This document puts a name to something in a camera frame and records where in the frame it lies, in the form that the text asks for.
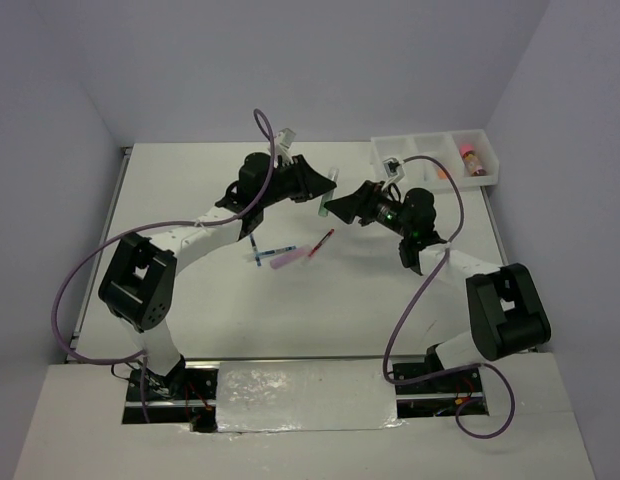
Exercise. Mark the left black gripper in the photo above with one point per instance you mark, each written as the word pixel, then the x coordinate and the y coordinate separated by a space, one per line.
pixel 308 182

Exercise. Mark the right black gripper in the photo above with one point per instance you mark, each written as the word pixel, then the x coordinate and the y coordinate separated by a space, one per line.
pixel 362 203

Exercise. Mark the green highlighter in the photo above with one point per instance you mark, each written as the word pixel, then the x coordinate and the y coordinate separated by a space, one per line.
pixel 333 176

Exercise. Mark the purple highlighter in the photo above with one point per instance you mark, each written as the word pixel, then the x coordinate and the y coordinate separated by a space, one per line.
pixel 289 257

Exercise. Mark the pink-capped clear tube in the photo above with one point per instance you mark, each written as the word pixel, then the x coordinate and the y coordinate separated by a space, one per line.
pixel 474 160

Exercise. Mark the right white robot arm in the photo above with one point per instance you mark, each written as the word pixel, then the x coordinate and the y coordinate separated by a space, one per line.
pixel 505 312

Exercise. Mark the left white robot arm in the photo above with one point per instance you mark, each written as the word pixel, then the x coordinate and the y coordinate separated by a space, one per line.
pixel 139 282

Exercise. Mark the red pen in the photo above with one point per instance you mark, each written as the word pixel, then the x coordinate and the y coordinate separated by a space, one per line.
pixel 312 252

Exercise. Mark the teal blue pen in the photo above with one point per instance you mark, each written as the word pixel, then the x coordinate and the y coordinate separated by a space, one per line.
pixel 270 253

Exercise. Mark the dark blue pen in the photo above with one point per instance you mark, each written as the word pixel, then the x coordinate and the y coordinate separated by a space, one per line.
pixel 255 250

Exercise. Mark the clear three-compartment organizer tray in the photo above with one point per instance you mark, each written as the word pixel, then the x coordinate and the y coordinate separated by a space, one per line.
pixel 423 152

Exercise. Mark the silver foil sheet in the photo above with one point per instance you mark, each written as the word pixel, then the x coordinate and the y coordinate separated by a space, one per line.
pixel 307 395

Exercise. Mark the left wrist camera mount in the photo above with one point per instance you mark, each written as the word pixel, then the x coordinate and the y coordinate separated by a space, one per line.
pixel 282 143

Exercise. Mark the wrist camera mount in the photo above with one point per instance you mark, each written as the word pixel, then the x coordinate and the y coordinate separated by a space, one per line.
pixel 393 168
pixel 282 143

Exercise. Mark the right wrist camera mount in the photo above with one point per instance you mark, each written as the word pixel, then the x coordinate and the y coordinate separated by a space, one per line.
pixel 393 168

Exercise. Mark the aluminium rail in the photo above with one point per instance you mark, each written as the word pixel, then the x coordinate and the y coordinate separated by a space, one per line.
pixel 213 360

